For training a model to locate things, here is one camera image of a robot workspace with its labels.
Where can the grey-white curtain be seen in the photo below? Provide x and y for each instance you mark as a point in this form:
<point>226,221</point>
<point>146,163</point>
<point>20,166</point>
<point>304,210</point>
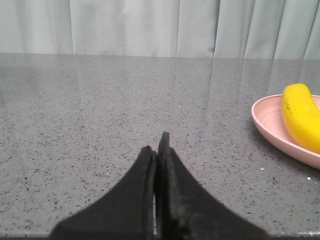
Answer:
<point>250,29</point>

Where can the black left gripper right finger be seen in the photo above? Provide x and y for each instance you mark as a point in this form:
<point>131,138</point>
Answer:
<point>186,211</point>

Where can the yellow banana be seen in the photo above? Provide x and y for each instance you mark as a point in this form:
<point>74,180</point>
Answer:
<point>301,116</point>

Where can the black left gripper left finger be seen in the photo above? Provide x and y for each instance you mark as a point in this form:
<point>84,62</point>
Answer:
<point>124,213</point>

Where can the pink plate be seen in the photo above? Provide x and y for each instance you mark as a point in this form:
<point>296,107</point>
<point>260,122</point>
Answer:
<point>267,117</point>

